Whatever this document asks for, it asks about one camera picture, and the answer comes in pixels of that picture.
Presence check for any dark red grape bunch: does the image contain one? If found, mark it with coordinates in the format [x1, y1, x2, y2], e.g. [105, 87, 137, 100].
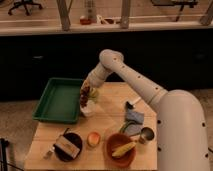
[80, 86, 90, 107]

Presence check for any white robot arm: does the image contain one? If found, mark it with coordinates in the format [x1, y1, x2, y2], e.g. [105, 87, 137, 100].
[86, 49, 210, 171]

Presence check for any green plastic tray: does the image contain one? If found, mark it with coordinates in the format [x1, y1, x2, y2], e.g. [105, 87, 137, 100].
[33, 78, 83, 124]

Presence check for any green cup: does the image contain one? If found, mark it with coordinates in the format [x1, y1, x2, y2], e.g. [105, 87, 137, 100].
[89, 88, 99, 103]

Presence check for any white cup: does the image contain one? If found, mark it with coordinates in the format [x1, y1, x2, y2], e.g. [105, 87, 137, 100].
[80, 100, 95, 117]

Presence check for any orange fruit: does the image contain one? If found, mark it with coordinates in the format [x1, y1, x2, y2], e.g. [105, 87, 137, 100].
[87, 132, 101, 147]

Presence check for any black bowl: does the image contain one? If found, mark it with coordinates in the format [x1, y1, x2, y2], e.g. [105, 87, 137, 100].
[54, 133, 83, 162]

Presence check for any green vegetable stem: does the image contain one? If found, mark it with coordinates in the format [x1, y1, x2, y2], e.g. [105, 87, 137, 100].
[119, 121, 133, 133]

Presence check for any red object on shelf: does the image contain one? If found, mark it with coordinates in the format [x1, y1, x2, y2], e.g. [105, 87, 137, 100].
[79, 16, 92, 25]

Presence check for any grey cloth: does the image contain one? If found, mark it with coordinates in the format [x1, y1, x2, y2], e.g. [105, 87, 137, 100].
[124, 124, 141, 136]

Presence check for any orange bowl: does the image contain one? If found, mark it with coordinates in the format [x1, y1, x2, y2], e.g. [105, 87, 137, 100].
[104, 133, 136, 168]

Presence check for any wooden block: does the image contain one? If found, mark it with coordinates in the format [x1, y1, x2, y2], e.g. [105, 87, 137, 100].
[55, 135, 80, 158]

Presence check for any yellow corn cob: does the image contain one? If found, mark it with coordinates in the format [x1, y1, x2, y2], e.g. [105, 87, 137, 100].
[112, 141, 136, 158]

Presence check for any metal cup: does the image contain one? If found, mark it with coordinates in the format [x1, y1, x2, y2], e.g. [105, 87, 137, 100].
[140, 127, 155, 144]

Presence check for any office chair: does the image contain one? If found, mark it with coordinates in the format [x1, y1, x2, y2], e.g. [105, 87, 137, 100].
[8, 0, 43, 16]

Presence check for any white handled brush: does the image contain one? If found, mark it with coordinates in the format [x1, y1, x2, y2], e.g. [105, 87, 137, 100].
[125, 97, 141, 109]

